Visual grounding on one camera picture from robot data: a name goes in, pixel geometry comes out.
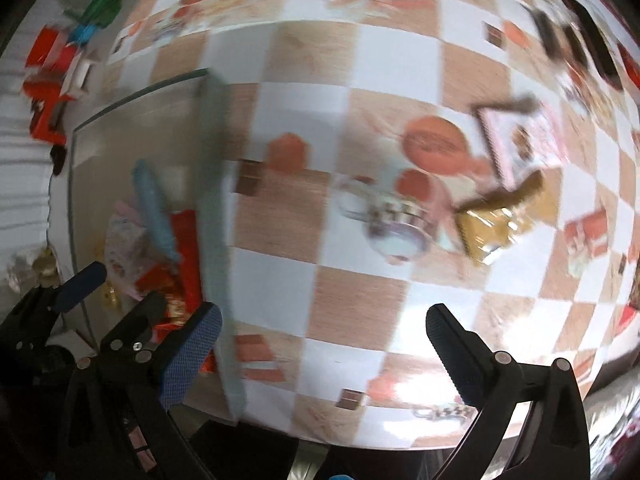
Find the black flat packet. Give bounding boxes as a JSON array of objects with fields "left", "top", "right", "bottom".
[{"left": 557, "top": 0, "right": 623, "bottom": 91}]

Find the red plastic toy tool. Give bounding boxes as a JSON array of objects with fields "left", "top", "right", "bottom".
[{"left": 22, "top": 77, "right": 68, "bottom": 142}]

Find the small blue plastic toy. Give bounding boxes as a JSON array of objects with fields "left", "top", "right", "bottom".
[{"left": 70, "top": 22, "right": 98, "bottom": 44}]

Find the gold candy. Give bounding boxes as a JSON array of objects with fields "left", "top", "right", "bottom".
[{"left": 100, "top": 282, "right": 123, "bottom": 311}]

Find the white small box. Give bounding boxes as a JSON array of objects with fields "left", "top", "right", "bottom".
[{"left": 65, "top": 52, "right": 101, "bottom": 96}]

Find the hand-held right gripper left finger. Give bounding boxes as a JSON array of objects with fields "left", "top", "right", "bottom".
[{"left": 57, "top": 302, "right": 223, "bottom": 480}]

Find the pink white snack packet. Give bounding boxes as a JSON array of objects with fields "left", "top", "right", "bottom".
[{"left": 102, "top": 200, "right": 151, "bottom": 301}]

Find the white plastic tray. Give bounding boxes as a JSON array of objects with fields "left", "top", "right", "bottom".
[{"left": 67, "top": 67, "right": 248, "bottom": 423}]

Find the red plastic container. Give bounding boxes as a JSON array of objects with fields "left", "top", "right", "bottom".
[{"left": 27, "top": 27, "right": 71, "bottom": 69}]

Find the blue snack packet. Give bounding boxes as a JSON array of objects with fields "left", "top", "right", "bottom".
[{"left": 131, "top": 159, "right": 182, "bottom": 263}]

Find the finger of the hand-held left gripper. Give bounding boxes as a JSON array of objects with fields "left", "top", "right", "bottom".
[
  {"left": 0, "top": 261, "right": 107, "bottom": 356},
  {"left": 99, "top": 291, "right": 168, "bottom": 361}
]

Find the red gold snack packet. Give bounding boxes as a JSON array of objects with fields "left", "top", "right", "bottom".
[{"left": 132, "top": 267, "right": 193, "bottom": 333}]

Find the checkered tablecloth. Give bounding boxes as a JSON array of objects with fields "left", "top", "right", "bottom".
[{"left": 92, "top": 0, "right": 640, "bottom": 448}]

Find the maroon patterned cloth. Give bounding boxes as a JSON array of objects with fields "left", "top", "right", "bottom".
[{"left": 587, "top": 375, "right": 640, "bottom": 480}]

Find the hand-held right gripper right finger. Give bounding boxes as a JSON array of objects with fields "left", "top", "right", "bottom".
[{"left": 425, "top": 304, "right": 591, "bottom": 480}]

